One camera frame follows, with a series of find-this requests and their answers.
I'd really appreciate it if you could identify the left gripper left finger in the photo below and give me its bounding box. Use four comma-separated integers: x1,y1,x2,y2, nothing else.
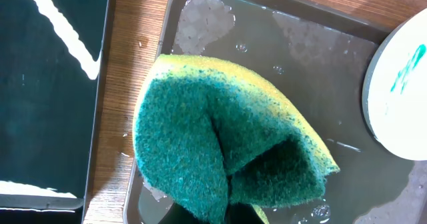
159,203,199,224

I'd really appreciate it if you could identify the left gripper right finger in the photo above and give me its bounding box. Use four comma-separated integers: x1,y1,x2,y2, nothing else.
228,203,264,224

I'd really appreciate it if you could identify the green yellow sponge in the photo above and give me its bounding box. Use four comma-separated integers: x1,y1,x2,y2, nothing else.
133,55,340,223

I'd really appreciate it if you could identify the pale blue plate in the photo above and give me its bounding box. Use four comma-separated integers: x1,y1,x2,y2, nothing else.
362,10,426,161

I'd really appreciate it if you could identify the dark serving tray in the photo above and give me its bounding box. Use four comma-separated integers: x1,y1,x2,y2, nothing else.
122,0,427,224

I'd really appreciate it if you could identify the black water basin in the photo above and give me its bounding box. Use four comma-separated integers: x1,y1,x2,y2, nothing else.
1,0,115,223

